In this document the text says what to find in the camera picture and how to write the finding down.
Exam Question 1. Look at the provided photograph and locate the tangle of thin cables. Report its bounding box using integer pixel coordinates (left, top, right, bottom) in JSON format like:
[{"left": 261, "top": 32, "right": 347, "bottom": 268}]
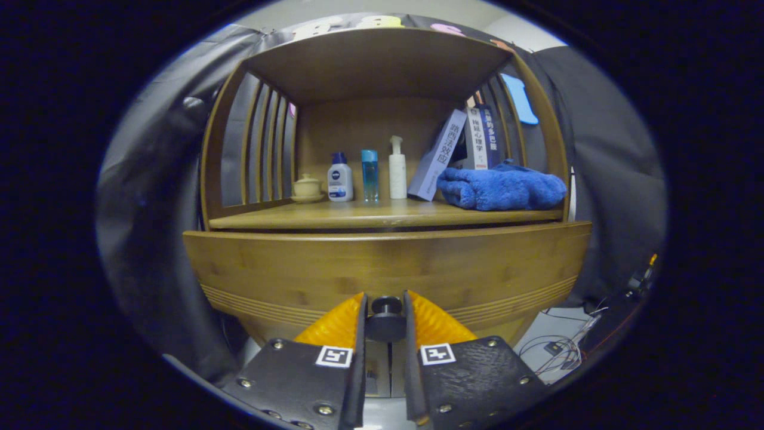
[{"left": 518, "top": 306, "right": 600, "bottom": 376}]

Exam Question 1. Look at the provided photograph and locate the clear blue bottle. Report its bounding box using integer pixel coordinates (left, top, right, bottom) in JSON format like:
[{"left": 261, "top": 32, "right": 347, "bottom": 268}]
[{"left": 361, "top": 149, "right": 380, "bottom": 202}]

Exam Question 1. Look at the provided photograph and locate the wooden cabinet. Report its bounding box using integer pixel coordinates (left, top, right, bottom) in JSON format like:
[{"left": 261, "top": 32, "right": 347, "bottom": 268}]
[{"left": 182, "top": 27, "right": 593, "bottom": 398}]

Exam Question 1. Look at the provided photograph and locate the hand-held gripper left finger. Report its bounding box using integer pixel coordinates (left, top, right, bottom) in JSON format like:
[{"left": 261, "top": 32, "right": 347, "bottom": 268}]
[{"left": 221, "top": 291, "right": 369, "bottom": 430}]

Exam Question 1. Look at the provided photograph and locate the white bottle with blue cap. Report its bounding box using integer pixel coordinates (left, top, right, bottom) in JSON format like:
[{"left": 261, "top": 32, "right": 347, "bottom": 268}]
[{"left": 327, "top": 152, "right": 354, "bottom": 202}]

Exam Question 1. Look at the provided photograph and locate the black backdrop cloth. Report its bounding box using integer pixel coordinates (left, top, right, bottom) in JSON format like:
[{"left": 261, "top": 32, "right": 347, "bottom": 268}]
[{"left": 95, "top": 13, "right": 668, "bottom": 383}]

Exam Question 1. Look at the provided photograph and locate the lavender book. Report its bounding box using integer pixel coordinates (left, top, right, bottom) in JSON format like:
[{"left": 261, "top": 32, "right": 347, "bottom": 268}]
[{"left": 408, "top": 109, "right": 468, "bottom": 202}]

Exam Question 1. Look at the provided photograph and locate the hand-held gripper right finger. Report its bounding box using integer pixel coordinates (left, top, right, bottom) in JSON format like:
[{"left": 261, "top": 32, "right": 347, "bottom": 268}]
[{"left": 403, "top": 290, "right": 547, "bottom": 428}]

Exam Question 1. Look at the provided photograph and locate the dark blue book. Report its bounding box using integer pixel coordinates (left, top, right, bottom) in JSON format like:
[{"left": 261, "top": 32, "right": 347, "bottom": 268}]
[{"left": 482, "top": 105, "right": 503, "bottom": 169}]

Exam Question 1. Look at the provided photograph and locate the wooden countertop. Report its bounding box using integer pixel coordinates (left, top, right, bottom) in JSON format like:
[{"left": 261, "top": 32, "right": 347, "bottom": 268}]
[{"left": 209, "top": 197, "right": 565, "bottom": 231}]

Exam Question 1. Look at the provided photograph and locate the blue towel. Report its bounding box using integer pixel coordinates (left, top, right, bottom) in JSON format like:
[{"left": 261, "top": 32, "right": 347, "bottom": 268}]
[{"left": 438, "top": 159, "right": 568, "bottom": 211}]

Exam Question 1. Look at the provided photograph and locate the beige lidded teacup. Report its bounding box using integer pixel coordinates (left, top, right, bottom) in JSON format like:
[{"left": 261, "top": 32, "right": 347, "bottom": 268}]
[{"left": 291, "top": 173, "right": 326, "bottom": 204}]

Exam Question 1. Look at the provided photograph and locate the black equipment with orange clamp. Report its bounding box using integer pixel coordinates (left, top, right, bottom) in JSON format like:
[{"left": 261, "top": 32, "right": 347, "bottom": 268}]
[{"left": 624, "top": 254, "right": 660, "bottom": 293}]

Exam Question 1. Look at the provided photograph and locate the white pump bottle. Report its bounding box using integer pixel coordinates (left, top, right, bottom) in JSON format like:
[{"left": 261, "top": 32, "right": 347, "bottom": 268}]
[{"left": 389, "top": 135, "right": 408, "bottom": 199}]

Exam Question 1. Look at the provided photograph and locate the wooden drawer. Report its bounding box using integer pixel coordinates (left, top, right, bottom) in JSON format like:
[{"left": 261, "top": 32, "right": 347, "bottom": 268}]
[{"left": 182, "top": 221, "right": 593, "bottom": 347}]

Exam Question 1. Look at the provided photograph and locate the wooden cabinet door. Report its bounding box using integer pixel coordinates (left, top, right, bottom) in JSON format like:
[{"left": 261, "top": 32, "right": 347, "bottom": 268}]
[
  {"left": 365, "top": 342, "right": 392, "bottom": 398},
  {"left": 392, "top": 342, "right": 408, "bottom": 398}
]

